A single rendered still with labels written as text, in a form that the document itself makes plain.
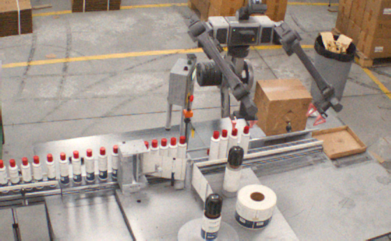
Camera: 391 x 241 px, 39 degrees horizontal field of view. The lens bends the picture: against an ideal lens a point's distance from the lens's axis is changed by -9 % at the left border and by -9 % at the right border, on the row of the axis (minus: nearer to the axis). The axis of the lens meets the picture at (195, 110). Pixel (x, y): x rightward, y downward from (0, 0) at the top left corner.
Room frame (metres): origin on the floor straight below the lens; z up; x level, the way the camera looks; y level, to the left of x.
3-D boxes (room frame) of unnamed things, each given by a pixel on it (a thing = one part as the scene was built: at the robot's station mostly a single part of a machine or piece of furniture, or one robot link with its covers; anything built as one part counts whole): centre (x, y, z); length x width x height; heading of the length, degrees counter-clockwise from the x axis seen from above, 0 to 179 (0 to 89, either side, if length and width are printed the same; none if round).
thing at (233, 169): (2.45, -0.23, 1.03); 0.09 x 0.09 x 0.30
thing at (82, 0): (6.88, 1.45, 0.11); 0.65 x 0.54 x 0.22; 106
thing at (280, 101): (3.21, -0.54, 0.99); 0.30 x 0.24 x 0.27; 108
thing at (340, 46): (5.15, -1.35, 0.50); 0.42 x 0.41 x 0.28; 109
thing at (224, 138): (2.73, -0.17, 0.98); 0.05 x 0.05 x 0.20
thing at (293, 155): (2.67, -0.05, 0.85); 1.65 x 0.11 x 0.05; 114
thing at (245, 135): (2.78, -0.30, 0.98); 0.05 x 0.05 x 0.20
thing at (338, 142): (3.07, -0.96, 0.85); 0.30 x 0.26 x 0.04; 114
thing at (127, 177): (2.42, 0.30, 1.01); 0.14 x 0.13 x 0.26; 114
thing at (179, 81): (2.71, 0.08, 1.38); 0.17 x 0.10 x 0.19; 169
